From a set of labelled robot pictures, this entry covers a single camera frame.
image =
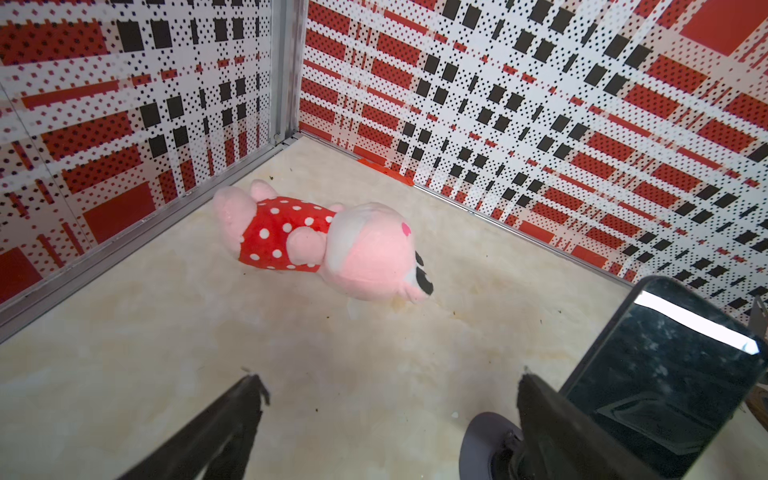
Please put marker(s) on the pink plush toy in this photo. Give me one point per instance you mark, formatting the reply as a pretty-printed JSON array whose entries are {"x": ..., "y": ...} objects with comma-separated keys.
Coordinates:
[{"x": 366, "y": 252}]

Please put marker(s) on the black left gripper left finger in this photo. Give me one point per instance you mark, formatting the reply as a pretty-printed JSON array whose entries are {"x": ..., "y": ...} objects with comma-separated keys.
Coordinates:
[{"x": 217, "y": 443}]

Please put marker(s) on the grey stand far left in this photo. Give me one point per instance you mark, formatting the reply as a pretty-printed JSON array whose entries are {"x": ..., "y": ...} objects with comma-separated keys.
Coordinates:
[{"x": 758, "y": 318}]

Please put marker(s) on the grey stand base corner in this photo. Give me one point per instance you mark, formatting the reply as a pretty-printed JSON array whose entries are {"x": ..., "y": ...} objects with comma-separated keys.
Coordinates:
[{"x": 491, "y": 447}]

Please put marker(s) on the dark phone at back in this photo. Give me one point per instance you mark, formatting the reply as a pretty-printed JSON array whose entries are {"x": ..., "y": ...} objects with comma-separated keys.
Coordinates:
[{"x": 666, "y": 374}]

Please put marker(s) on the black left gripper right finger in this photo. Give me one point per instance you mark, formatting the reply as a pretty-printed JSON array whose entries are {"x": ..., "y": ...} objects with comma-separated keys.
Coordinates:
[{"x": 561, "y": 442}]

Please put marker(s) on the wooden base phone stand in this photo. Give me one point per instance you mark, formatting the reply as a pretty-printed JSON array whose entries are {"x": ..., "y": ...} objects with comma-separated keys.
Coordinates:
[{"x": 757, "y": 403}]

